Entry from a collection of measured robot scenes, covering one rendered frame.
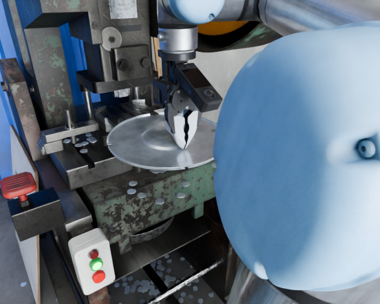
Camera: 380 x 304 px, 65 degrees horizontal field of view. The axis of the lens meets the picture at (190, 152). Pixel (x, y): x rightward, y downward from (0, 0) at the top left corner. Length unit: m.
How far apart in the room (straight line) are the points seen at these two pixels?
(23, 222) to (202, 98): 0.44
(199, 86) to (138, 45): 0.31
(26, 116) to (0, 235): 0.87
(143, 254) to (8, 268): 0.76
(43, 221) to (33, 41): 0.54
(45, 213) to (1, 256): 1.03
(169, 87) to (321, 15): 0.33
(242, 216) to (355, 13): 0.25
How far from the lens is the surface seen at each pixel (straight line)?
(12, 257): 1.69
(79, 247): 0.69
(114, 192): 0.79
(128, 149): 0.69
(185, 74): 0.58
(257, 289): 0.24
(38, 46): 1.03
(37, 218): 0.71
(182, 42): 0.58
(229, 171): 0.17
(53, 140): 0.90
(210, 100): 0.54
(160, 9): 0.59
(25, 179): 0.69
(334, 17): 0.36
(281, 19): 0.43
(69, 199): 0.80
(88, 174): 0.82
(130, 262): 1.06
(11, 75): 1.16
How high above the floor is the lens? 1.10
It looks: 28 degrees down
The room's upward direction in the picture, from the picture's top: straight up
